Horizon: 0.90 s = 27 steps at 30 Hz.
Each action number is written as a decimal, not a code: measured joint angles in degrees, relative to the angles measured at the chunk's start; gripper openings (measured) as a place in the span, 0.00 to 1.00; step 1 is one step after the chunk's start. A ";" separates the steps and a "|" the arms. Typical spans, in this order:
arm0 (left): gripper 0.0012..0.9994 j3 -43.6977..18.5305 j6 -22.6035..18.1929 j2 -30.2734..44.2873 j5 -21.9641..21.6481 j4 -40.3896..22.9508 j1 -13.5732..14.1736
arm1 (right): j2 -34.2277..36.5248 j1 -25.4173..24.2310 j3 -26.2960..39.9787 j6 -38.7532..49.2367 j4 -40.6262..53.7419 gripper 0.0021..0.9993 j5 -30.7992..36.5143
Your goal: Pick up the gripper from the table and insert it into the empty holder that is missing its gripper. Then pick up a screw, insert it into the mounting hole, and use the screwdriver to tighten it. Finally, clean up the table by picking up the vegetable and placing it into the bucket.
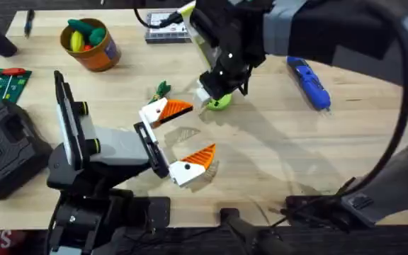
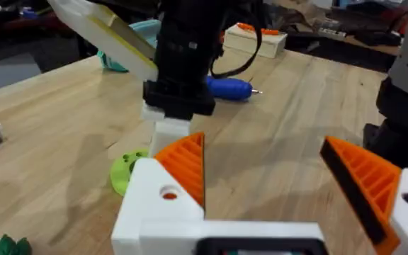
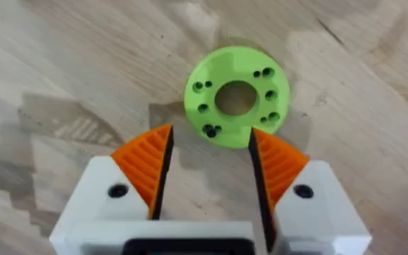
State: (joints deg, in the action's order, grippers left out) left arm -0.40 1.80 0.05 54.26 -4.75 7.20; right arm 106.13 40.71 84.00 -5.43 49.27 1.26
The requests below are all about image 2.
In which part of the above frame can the black cable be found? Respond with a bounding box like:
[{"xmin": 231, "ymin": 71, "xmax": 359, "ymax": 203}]
[{"xmin": 209, "ymin": 19, "xmax": 264, "ymax": 80}]

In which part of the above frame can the bare white finger of the right gripper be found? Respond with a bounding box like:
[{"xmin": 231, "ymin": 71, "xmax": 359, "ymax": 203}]
[{"xmin": 140, "ymin": 102, "xmax": 191, "ymax": 157}]

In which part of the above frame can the orange piece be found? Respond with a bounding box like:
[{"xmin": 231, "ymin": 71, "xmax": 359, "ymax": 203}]
[{"xmin": 237, "ymin": 22, "xmax": 280, "ymax": 37}]

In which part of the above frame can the white power strip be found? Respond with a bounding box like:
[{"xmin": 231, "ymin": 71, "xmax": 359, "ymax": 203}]
[{"xmin": 317, "ymin": 27, "xmax": 347, "ymax": 41}]

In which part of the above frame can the blue electric screwdriver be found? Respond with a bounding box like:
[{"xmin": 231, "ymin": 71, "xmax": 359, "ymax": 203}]
[{"xmin": 205, "ymin": 74, "xmax": 264, "ymax": 102}]

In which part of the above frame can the pale flat wrist plate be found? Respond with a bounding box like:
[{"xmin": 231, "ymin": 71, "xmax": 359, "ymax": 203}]
[{"xmin": 47, "ymin": 0, "xmax": 159, "ymax": 82}]

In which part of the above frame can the teal toy tub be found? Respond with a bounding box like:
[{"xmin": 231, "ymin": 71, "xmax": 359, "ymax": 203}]
[{"xmin": 96, "ymin": 19, "xmax": 162, "ymax": 74}]

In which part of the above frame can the pale box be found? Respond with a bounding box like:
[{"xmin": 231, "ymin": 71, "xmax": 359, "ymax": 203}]
[{"xmin": 222, "ymin": 23, "xmax": 288, "ymax": 60}]

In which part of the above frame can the green disc with holes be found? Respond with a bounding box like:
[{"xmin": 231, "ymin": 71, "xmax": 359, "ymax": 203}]
[{"xmin": 110, "ymin": 148, "xmax": 150, "ymax": 198}]

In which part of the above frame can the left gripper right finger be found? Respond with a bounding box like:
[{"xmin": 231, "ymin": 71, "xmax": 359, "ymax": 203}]
[{"xmin": 319, "ymin": 135, "xmax": 408, "ymax": 255}]

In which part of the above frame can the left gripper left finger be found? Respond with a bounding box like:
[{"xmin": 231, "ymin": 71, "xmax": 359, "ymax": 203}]
[{"xmin": 110, "ymin": 132, "xmax": 206, "ymax": 255}]

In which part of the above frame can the green toy vegetable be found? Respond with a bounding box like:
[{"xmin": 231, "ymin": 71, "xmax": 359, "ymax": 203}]
[{"xmin": 0, "ymin": 233, "xmax": 33, "ymax": 255}]

